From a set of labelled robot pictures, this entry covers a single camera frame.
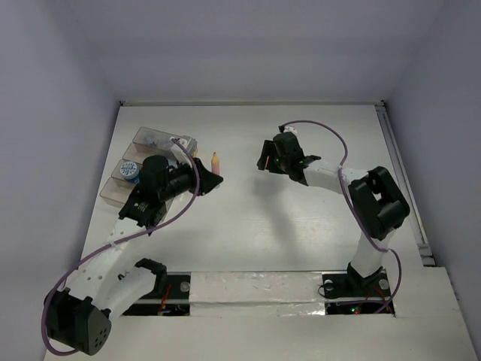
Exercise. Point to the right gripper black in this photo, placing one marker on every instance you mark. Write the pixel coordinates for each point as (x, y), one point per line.
(270, 149)

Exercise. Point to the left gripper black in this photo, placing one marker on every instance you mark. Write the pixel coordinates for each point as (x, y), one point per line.
(207, 180)

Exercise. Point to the orange highlighter marker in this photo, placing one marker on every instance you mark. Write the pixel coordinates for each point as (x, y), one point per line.
(215, 164)

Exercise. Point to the clear bead cup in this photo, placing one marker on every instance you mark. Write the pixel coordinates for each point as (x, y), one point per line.
(164, 143)
(151, 139)

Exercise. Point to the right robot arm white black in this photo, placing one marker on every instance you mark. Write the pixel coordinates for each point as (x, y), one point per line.
(374, 198)

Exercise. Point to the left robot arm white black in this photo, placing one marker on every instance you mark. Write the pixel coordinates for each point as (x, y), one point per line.
(80, 311)

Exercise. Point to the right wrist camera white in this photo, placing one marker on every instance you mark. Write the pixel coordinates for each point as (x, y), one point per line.
(291, 129)

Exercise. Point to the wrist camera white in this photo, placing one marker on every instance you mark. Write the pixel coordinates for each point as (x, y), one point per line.
(183, 149)
(291, 129)

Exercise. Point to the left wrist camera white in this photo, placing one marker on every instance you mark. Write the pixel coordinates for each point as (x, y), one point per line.
(183, 149)

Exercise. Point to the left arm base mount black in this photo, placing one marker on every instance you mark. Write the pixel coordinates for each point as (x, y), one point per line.
(169, 296)

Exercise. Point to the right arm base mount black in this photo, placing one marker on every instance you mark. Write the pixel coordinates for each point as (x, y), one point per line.
(347, 293)

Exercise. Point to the aluminium rail right side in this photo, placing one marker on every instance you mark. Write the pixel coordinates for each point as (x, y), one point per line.
(424, 248)

